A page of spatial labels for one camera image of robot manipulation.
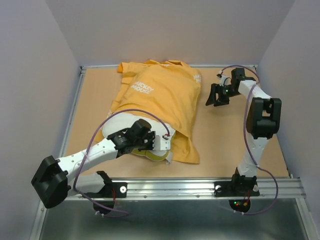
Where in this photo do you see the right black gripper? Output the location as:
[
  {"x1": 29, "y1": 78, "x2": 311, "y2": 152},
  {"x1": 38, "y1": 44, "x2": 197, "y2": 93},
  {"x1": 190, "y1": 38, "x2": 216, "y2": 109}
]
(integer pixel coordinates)
[{"x1": 205, "y1": 83, "x2": 241, "y2": 107}]

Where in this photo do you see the white pillow yellow edge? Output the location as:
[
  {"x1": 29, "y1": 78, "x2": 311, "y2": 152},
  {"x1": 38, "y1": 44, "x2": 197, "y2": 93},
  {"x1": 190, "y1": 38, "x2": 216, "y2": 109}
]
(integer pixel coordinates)
[{"x1": 102, "y1": 112, "x2": 173, "y2": 164}]

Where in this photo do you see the orange patterned pillowcase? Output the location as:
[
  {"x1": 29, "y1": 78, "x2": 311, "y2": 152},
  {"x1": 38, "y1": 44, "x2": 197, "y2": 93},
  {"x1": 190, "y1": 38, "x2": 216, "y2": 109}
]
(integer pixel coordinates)
[{"x1": 110, "y1": 60, "x2": 202, "y2": 164}]

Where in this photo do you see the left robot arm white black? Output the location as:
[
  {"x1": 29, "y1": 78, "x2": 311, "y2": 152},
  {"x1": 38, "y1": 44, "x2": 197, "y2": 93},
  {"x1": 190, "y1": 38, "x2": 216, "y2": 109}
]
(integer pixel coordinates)
[{"x1": 31, "y1": 118, "x2": 156, "y2": 209}]

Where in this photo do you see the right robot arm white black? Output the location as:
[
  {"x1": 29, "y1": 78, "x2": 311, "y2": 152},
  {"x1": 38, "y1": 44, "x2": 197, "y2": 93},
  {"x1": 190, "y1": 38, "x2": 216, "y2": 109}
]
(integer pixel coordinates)
[{"x1": 206, "y1": 65, "x2": 282, "y2": 197}]

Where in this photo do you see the metal sheet panel front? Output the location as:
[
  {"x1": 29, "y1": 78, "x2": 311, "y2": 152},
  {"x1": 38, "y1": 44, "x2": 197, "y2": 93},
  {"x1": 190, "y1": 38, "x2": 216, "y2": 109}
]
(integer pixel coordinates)
[{"x1": 38, "y1": 199, "x2": 308, "y2": 240}]

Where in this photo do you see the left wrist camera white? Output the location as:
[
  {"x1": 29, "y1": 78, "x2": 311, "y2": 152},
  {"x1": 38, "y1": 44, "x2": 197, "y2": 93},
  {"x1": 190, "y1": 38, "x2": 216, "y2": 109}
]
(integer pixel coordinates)
[{"x1": 152, "y1": 135, "x2": 171, "y2": 151}]

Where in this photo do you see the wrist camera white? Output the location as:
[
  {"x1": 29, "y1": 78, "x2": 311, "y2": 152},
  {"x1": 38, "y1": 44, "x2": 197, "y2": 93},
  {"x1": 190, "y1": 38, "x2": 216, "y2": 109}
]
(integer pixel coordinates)
[
  {"x1": 216, "y1": 72, "x2": 231, "y2": 87},
  {"x1": 152, "y1": 135, "x2": 171, "y2": 151}
]

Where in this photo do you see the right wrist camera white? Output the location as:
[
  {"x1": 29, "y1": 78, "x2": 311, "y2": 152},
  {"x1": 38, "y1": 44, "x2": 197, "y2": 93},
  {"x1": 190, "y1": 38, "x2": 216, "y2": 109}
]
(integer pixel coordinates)
[{"x1": 216, "y1": 72, "x2": 231, "y2": 87}]

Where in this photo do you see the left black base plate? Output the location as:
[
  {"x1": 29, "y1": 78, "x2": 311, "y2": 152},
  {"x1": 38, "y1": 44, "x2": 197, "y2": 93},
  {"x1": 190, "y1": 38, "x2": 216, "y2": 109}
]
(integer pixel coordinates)
[{"x1": 86, "y1": 182, "x2": 128, "y2": 217}]

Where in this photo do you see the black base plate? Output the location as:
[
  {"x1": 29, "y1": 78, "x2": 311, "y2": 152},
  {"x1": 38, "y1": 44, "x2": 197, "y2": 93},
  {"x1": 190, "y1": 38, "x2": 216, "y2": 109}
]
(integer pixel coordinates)
[
  {"x1": 86, "y1": 182, "x2": 128, "y2": 217},
  {"x1": 213, "y1": 180, "x2": 260, "y2": 214}
]

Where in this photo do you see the aluminium rail left side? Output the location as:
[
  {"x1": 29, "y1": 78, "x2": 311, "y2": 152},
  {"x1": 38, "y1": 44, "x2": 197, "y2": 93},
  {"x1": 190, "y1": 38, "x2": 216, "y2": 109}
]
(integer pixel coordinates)
[{"x1": 51, "y1": 153, "x2": 66, "y2": 180}]

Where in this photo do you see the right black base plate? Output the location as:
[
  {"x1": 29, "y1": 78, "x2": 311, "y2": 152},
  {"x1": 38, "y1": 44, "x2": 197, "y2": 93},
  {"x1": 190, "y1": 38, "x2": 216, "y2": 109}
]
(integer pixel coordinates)
[{"x1": 213, "y1": 180, "x2": 260, "y2": 214}]

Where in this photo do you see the aluminium frame rail front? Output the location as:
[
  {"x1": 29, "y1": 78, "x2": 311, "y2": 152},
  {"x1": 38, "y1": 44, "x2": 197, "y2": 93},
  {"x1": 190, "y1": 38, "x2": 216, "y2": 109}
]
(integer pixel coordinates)
[{"x1": 63, "y1": 174, "x2": 306, "y2": 201}]

